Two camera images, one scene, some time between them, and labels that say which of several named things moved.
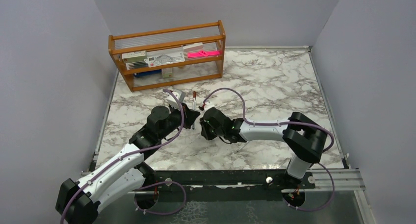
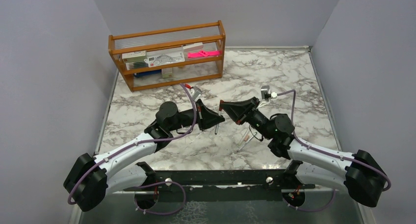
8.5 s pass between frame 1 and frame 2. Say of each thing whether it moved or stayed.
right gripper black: moved
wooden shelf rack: stayed
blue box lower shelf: stayed
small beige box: stayed
